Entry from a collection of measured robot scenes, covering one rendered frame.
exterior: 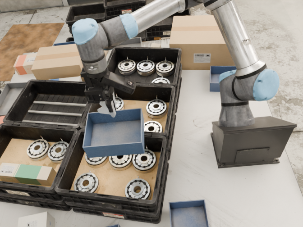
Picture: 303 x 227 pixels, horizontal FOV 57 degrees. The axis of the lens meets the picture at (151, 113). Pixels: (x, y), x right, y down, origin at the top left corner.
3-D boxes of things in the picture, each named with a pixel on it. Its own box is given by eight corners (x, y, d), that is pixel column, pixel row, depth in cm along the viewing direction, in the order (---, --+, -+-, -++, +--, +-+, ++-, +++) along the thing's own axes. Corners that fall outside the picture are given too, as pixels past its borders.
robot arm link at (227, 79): (236, 99, 128) (234, 70, 127) (258, 100, 116) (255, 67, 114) (214, 102, 123) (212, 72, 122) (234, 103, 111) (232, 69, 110)
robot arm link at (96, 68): (106, 49, 88) (102, 63, 82) (109, 61, 91) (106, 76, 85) (83, 51, 89) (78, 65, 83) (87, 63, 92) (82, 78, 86)
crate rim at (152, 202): (167, 138, 119) (167, 135, 117) (155, 207, 100) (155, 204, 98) (80, 131, 126) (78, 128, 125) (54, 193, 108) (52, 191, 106)
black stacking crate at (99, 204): (168, 151, 126) (166, 137, 117) (158, 216, 108) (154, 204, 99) (86, 143, 134) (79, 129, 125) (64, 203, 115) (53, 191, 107)
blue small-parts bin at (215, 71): (243, 74, 168) (245, 65, 162) (245, 92, 158) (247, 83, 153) (209, 74, 171) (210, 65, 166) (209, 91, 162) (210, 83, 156)
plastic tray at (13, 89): (10, 88, 183) (6, 83, 179) (39, 87, 181) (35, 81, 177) (-7, 120, 166) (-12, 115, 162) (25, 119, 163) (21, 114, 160)
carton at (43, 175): (57, 173, 122) (52, 166, 118) (52, 186, 119) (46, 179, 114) (9, 169, 127) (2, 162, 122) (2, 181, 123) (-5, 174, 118)
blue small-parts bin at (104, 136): (144, 119, 106) (141, 107, 100) (144, 153, 96) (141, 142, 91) (92, 124, 107) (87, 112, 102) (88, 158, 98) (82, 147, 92)
